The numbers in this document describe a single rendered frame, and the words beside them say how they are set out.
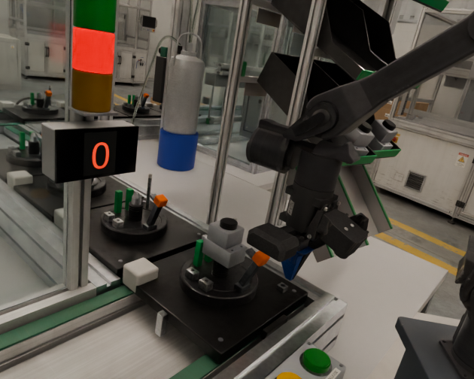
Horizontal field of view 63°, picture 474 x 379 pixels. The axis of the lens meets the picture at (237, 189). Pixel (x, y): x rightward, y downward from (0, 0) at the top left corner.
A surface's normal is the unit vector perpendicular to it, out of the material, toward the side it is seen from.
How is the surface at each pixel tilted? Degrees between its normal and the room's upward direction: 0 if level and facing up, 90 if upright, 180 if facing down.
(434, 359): 0
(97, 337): 0
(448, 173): 90
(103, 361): 0
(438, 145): 90
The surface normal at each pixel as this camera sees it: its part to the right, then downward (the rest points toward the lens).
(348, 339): 0.17, -0.92
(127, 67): 0.65, 0.36
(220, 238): -0.65, 0.16
